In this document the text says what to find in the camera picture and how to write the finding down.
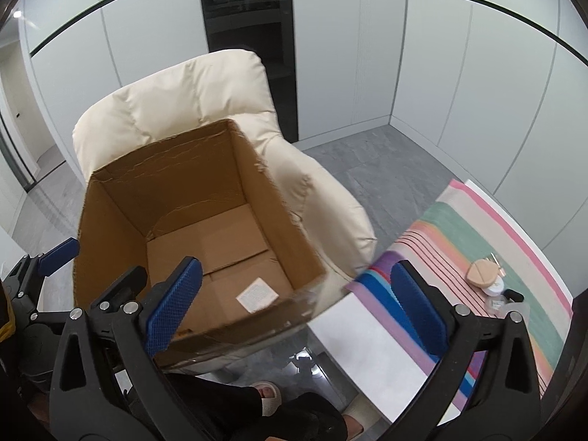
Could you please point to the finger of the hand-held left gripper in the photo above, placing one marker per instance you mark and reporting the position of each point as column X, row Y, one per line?
column 59, row 252
column 126, row 285

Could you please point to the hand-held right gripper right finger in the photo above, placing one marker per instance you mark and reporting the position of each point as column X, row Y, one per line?
column 418, row 305

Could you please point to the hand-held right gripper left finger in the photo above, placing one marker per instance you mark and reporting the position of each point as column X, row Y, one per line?
column 174, row 305

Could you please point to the brown cardboard box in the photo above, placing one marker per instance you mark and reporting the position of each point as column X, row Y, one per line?
column 206, row 248

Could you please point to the striped colourful cloth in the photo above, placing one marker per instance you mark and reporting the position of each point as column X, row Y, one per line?
column 459, row 234

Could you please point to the small clear glass bottle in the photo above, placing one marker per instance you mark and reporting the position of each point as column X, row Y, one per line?
column 503, row 305

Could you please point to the thin gold stick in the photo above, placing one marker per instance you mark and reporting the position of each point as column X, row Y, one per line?
column 495, row 261

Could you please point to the cream padded armchair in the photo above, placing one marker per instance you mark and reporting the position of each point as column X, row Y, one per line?
column 206, row 87

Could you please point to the black shelf cabinet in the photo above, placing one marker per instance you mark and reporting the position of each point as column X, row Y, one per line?
column 248, row 18

